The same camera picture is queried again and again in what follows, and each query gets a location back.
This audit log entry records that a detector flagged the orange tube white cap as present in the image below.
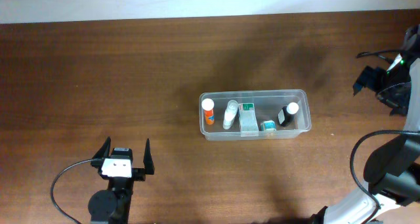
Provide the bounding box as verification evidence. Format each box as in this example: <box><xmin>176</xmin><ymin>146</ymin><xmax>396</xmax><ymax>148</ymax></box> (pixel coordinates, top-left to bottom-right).
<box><xmin>201</xmin><ymin>99</ymin><xmax>215</xmax><ymax>125</ymax></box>

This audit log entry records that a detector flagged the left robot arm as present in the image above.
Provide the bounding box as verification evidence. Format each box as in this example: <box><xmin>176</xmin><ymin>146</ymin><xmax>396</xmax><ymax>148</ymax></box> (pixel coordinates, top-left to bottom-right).
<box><xmin>88</xmin><ymin>137</ymin><xmax>155</xmax><ymax>223</ymax></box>

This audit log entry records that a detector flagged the small jar gold lid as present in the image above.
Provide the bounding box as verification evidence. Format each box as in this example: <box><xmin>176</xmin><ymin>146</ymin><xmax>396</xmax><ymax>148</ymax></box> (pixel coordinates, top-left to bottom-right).
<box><xmin>261</xmin><ymin>120</ymin><xmax>276</xmax><ymax>131</ymax></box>

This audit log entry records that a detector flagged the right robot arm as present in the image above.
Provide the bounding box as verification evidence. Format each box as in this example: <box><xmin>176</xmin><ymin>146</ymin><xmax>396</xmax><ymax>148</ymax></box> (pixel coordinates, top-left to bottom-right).
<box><xmin>309</xmin><ymin>26</ymin><xmax>419</xmax><ymax>224</ymax></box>

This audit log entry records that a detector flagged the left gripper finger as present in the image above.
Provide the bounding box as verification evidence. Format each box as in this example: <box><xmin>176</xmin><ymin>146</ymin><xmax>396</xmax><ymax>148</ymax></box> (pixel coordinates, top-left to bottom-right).
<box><xmin>143</xmin><ymin>139</ymin><xmax>155</xmax><ymax>175</ymax></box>
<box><xmin>91</xmin><ymin>137</ymin><xmax>111</xmax><ymax>167</ymax></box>

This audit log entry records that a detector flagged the white green medicine box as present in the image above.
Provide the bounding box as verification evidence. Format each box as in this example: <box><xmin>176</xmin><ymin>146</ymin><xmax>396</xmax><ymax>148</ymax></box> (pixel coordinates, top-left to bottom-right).
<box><xmin>239</xmin><ymin>103</ymin><xmax>259</xmax><ymax>137</ymax></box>

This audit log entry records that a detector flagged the white spray bottle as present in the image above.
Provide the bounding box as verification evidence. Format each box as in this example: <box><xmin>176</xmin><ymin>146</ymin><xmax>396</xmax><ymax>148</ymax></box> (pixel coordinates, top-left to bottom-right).
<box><xmin>222</xmin><ymin>100</ymin><xmax>239</xmax><ymax>130</ymax></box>

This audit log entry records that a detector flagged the clear plastic container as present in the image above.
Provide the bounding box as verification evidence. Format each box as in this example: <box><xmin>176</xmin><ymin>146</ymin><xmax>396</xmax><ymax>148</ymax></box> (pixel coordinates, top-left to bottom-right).
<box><xmin>199</xmin><ymin>89</ymin><xmax>312</xmax><ymax>141</ymax></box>

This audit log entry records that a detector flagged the dark bottle white cap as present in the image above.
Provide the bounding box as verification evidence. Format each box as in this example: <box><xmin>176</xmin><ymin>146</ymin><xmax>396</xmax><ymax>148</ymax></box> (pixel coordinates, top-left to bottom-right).
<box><xmin>278</xmin><ymin>102</ymin><xmax>299</xmax><ymax>127</ymax></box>

